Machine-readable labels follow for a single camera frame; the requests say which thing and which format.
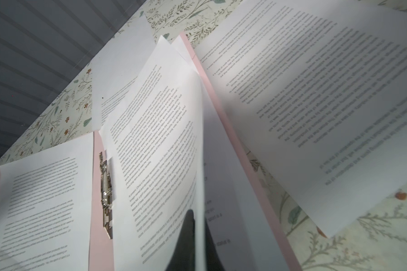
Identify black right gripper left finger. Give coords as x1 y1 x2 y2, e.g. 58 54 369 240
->
165 210 195 271

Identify pink file folder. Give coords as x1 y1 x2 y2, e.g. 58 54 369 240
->
85 34 300 271

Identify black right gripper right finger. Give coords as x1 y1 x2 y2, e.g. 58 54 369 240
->
205 221 225 271

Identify white printed paper sheet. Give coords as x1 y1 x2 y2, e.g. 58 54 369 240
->
91 16 156 131

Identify metal folder clip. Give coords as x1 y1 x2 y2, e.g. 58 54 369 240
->
99 152 113 239

